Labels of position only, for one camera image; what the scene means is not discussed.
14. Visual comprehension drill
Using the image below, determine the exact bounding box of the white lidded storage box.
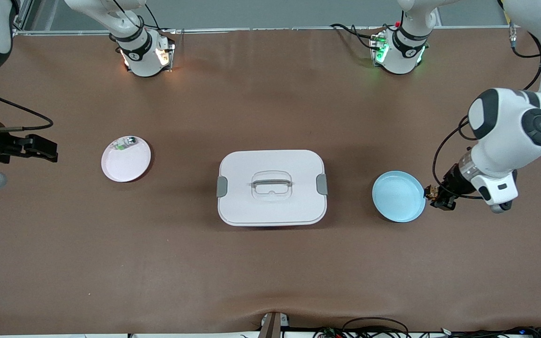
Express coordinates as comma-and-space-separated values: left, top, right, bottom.
216, 150, 328, 227

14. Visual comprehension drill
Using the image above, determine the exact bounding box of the light blue round plate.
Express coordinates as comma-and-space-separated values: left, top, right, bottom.
372, 170, 426, 223

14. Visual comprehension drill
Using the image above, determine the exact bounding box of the pink round plate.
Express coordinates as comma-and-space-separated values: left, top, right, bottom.
101, 136, 152, 183

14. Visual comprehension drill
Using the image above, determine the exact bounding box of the brown table cover mat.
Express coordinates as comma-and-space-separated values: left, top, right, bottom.
0, 26, 541, 336

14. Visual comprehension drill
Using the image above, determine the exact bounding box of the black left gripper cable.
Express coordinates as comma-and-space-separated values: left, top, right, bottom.
432, 115, 485, 200

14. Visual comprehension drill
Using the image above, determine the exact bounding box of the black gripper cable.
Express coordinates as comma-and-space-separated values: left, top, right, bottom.
0, 83, 54, 132
432, 115, 485, 200

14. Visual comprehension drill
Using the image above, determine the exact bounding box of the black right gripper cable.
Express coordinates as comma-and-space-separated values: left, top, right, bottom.
0, 83, 54, 132

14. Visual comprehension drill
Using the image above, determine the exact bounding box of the green white push-button switch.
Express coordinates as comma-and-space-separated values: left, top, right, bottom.
113, 136, 139, 151

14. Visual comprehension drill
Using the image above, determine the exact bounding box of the aluminium frame profile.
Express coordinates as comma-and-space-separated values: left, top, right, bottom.
11, 0, 34, 34

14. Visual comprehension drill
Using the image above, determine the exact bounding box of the black cable loop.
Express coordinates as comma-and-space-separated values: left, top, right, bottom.
342, 317, 410, 338

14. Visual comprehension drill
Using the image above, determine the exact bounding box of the tangled wire bundle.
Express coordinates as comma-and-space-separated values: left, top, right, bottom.
313, 326, 541, 338

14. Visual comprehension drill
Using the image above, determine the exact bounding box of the black right arm base cable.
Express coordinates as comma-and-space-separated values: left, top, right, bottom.
143, 4, 177, 34

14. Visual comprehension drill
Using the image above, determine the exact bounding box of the black arm base cable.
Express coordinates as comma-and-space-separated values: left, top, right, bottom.
143, 4, 177, 34
330, 23, 385, 50

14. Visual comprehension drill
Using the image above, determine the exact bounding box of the black left arm base cable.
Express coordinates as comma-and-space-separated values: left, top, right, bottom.
330, 23, 385, 50

